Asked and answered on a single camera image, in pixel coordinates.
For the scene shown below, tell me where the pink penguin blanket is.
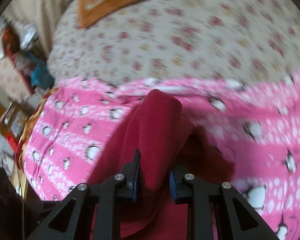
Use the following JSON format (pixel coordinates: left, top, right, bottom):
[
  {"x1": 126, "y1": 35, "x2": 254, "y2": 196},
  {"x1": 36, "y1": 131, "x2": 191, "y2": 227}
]
[{"x1": 23, "y1": 70, "x2": 300, "y2": 239}]

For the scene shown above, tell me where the beige curtain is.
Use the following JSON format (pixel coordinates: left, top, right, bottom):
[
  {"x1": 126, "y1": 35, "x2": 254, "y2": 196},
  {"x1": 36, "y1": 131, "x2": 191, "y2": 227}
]
[{"x1": 3, "y1": 0, "x2": 70, "y2": 56}]

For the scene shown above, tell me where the floral beige bed sheet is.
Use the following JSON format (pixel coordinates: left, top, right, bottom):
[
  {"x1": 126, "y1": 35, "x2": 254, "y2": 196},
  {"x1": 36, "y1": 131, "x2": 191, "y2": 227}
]
[{"x1": 48, "y1": 0, "x2": 300, "y2": 85}]

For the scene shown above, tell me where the blue cloth pile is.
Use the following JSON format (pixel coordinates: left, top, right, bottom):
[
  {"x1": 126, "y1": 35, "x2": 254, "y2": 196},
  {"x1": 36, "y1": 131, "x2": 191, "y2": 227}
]
[{"x1": 26, "y1": 52, "x2": 55, "y2": 90}]

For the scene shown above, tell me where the dark red fleece garment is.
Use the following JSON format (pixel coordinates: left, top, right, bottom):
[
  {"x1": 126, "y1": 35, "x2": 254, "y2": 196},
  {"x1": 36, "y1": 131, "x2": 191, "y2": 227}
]
[{"x1": 88, "y1": 90, "x2": 235, "y2": 239}]

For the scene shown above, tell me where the floral armchair with clutter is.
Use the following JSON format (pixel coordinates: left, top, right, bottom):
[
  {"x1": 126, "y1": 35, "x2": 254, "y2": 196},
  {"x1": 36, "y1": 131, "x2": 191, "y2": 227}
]
[{"x1": 0, "y1": 21, "x2": 44, "y2": 103}]

